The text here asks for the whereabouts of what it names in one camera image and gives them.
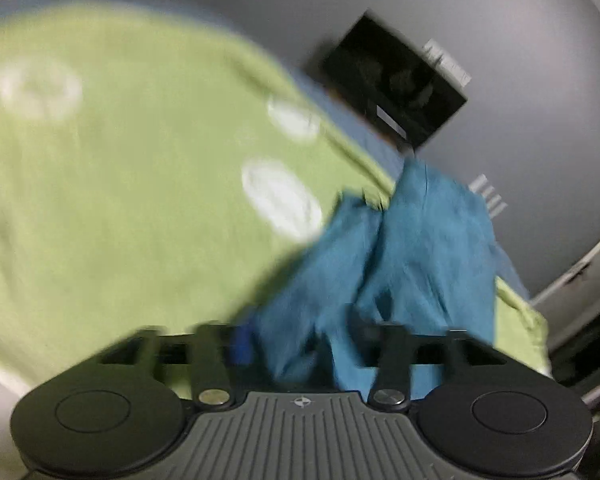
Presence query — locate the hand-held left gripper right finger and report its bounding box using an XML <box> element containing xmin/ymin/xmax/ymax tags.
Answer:
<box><xmin>366</xmin><ymin>324</ymin><xmax>507</xmax><ymax>407</ymax></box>

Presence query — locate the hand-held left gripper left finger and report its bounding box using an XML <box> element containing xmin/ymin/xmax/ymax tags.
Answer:
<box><xmin>98</xmin><ymin>324</ymin><xmax>253</xmax><ymax>407</ymax></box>

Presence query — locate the teal hooded jacket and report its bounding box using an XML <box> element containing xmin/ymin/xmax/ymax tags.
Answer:
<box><xmin>242</xmin><ymin>157</ymin><xmax>497</xmax><ymax>392</ymax></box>

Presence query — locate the green blanket with white circles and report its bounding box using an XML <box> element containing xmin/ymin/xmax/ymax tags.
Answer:
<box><xmin>0</xmin><ymin>2</ymin><xmax>553</xmax><ymax>398</ymax></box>

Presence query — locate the white door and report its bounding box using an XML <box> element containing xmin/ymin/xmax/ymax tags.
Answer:
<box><xmin>530</xmin><ymin>220</ymin><xmax>600</xmax><ymax>311</ymax></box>

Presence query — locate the black television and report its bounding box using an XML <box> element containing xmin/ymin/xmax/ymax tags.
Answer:
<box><xmin>320</xmin><ymin>12</ymin><xmax>468</xmax><ymax>151</ymax></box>

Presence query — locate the white power strip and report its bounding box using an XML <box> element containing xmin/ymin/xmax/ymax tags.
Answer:
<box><xmin>422</xmin><ymin>39</ymin><xmax>473</xmax><ymax>86</ymax></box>

